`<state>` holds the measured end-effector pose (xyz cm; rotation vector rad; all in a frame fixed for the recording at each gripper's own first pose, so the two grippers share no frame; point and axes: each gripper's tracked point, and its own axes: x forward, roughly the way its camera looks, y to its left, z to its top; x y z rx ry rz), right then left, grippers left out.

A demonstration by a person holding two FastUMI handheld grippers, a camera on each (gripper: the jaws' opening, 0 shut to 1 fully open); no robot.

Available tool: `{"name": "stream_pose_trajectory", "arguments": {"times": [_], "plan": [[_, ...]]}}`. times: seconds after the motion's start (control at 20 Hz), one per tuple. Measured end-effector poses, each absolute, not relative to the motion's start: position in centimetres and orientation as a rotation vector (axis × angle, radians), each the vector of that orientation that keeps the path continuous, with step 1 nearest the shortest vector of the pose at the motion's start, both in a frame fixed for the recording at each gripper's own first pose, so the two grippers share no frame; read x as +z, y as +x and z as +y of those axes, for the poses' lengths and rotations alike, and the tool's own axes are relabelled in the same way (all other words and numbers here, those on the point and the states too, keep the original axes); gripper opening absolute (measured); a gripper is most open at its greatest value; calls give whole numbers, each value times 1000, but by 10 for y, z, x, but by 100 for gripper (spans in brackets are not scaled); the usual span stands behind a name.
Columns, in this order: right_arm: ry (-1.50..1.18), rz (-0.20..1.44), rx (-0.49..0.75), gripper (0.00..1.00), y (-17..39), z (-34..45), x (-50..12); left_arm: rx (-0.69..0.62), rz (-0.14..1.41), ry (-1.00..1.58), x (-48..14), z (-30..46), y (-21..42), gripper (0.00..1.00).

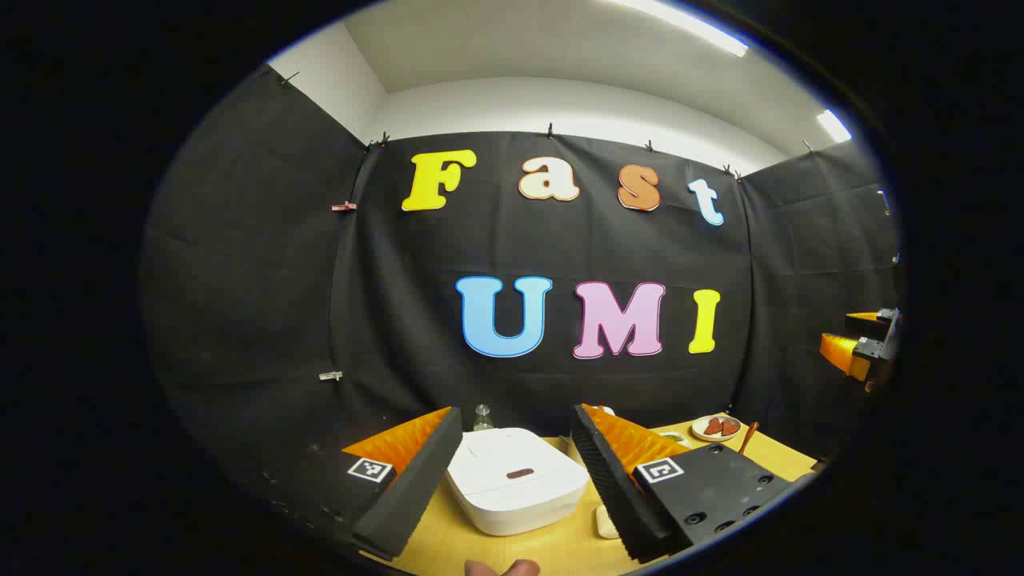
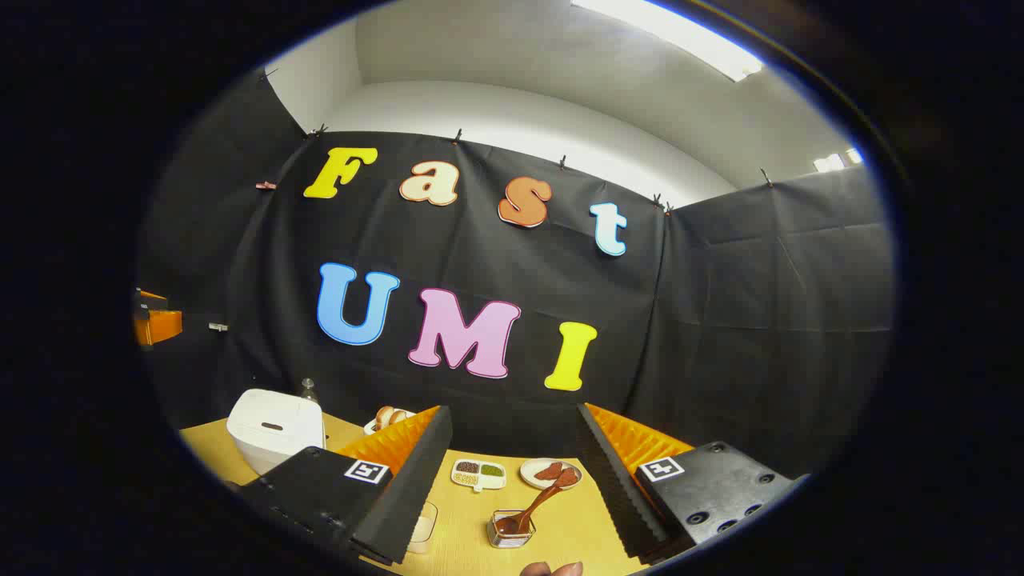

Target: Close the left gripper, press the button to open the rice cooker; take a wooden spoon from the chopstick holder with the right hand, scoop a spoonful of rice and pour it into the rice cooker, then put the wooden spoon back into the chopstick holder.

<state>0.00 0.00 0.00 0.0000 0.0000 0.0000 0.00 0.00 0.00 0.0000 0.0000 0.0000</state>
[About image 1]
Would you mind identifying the white rice cooker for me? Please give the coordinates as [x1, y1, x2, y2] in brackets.
[446, 427, 591, 537]

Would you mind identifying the black backdrop cloth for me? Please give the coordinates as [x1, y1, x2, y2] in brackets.
[140, 64, 905, 489]

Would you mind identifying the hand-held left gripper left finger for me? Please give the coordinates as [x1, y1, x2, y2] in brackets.
[258, 406, 466, 562]

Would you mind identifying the short ceiling light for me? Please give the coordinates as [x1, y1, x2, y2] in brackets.
[815, 109, 854, 144]

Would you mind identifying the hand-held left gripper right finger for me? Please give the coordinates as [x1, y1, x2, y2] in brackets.
[569, 402, 818, 563]

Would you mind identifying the round white plate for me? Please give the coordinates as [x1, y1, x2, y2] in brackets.
[690, 414, 743, 443]

